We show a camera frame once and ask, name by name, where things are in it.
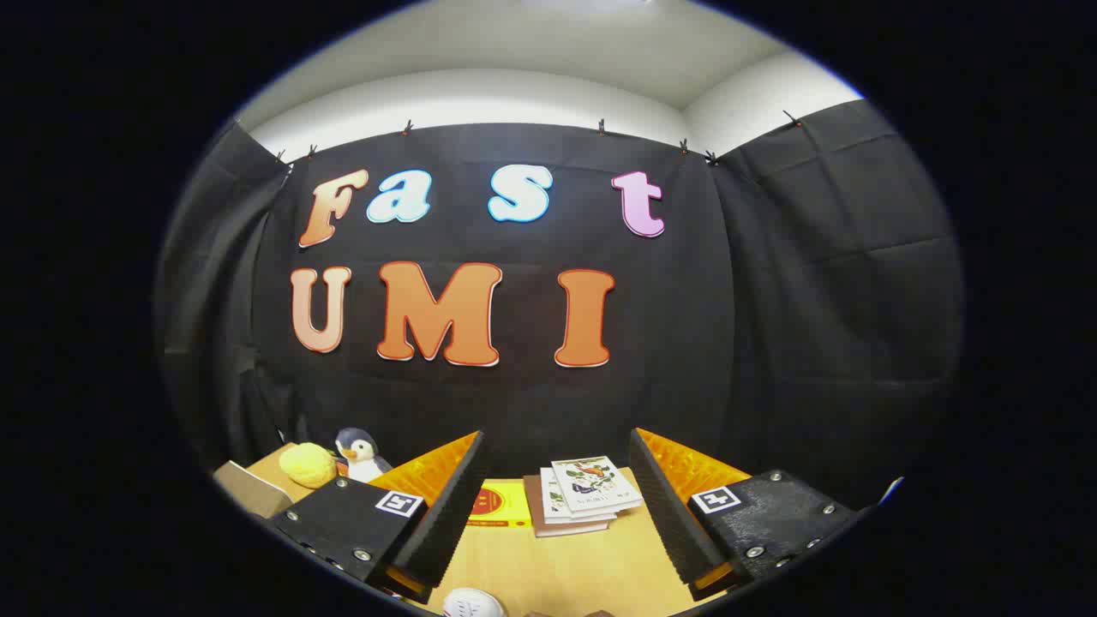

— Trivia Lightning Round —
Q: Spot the plant print white book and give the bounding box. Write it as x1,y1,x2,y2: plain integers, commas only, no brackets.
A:
539,467,631,521

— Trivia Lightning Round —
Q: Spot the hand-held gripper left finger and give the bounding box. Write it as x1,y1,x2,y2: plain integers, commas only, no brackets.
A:
270,430,492,605

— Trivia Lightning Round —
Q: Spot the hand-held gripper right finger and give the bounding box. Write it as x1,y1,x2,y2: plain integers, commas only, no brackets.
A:
628,428,860,605

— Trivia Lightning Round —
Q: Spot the white canvas shoe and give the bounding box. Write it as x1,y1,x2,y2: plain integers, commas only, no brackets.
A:
442,588,507,617

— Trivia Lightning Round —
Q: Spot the penguin plush toy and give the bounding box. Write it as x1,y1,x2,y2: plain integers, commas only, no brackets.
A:
334,428,393,483

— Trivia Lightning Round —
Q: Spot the yellow round plush toy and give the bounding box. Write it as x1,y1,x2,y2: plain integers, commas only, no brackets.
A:
279,442,339,489

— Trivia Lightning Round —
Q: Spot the yellow book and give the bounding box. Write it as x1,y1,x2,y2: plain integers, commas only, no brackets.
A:
467,482,534,529

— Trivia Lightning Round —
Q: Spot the bird print white book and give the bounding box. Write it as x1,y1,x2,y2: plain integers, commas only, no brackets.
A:
551,456,644,515

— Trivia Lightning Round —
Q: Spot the beige fabric storage box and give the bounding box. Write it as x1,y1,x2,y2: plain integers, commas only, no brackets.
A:
213,443,339,521

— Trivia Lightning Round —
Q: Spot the brown cover book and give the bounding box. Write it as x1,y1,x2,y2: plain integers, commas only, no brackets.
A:
523,474,614,538

